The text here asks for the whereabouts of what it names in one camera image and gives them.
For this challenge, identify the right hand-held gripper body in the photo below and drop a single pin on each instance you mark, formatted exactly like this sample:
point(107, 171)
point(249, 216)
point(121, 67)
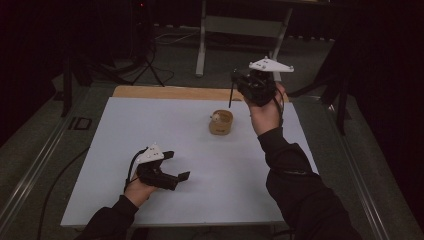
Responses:
point(258, 86)

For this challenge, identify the person's left hand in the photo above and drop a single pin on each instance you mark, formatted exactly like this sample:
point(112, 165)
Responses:
point(140, 191)

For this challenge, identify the wooden board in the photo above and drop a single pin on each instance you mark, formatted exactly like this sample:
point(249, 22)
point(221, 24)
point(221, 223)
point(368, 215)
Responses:
point(176, 92)

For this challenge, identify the black tripod stand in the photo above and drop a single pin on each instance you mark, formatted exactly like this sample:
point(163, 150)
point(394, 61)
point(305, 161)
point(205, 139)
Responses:
point(146, 50)

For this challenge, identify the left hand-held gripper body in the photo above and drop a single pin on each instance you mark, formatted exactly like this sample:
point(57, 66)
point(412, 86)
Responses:
point(155, 175)

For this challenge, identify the floor socket plate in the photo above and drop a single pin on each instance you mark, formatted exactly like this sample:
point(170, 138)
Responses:
point(80, 123)

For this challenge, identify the small white toy figure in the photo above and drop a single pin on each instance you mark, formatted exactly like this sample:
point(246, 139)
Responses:
point(216, 117)

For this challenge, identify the grey metal desk frame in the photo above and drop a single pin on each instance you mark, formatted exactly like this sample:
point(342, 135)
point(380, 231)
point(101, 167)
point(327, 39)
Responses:
point(240, 28)

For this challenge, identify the metal floor rail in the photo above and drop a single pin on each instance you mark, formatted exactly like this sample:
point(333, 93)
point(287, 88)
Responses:
point(26, 173)
point(363, 186)

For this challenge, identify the black metal stand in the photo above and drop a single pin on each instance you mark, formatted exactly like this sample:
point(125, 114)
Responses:
point(66, 83)
point(333, 83)

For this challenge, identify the black thin makeup brush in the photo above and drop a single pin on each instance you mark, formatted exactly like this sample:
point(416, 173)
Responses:
point(230, 95)

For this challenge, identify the person's right hand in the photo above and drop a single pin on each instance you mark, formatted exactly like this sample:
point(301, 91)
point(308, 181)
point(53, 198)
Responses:
point(266, 118)

